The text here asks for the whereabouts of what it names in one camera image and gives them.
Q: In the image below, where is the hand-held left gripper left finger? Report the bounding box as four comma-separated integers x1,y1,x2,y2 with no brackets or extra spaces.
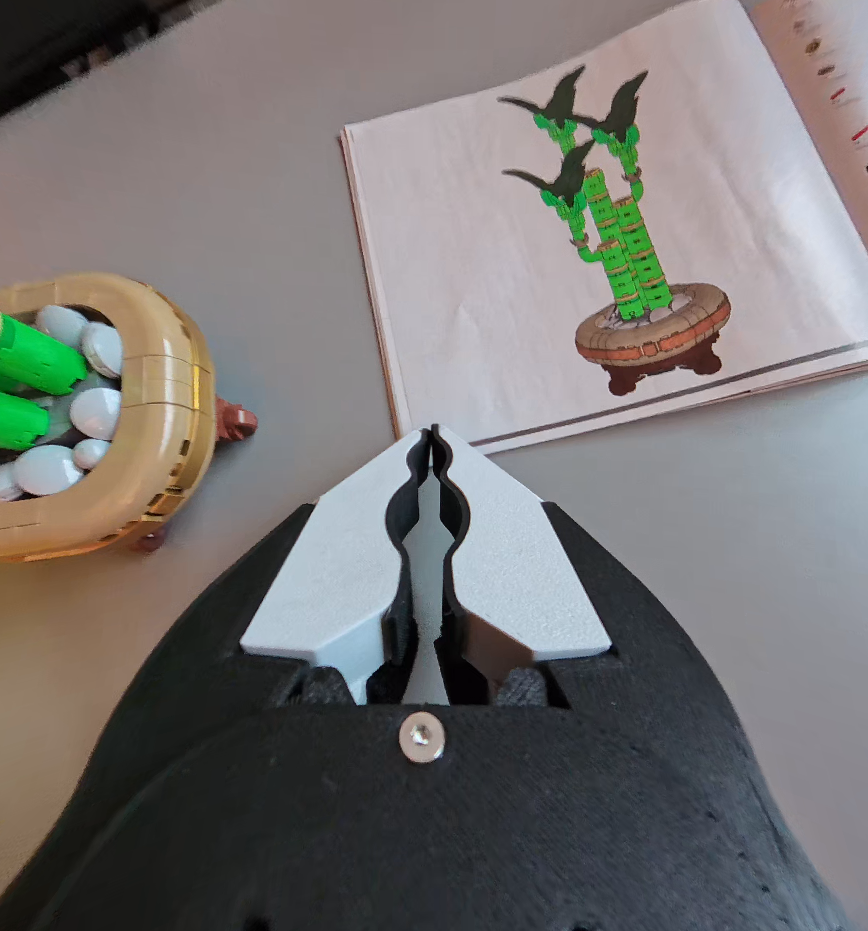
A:
239,429,435,705

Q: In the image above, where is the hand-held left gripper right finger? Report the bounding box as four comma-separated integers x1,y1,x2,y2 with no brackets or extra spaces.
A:
434,425,613,705

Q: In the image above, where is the green lego bamboo plant model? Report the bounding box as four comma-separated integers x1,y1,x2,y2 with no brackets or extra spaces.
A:
0,273,259,561

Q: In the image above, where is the white lego instruction booklet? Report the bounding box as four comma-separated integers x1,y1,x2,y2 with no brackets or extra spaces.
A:
339,0,868,455

